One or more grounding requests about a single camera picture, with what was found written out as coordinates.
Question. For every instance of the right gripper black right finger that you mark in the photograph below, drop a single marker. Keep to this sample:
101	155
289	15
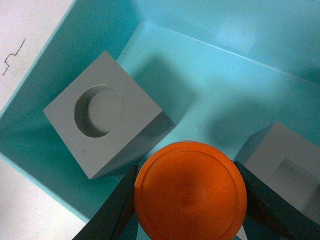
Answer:
269	216

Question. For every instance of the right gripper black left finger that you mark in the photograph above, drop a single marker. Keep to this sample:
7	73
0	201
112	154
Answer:
116	219

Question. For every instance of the gray cube with square hole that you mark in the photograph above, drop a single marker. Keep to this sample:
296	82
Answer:
289	165

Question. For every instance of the orange cylinder part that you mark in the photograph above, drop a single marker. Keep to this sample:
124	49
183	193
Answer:
189	190

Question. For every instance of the gray cube with round hole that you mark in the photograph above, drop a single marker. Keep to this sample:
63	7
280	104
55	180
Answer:
106	120

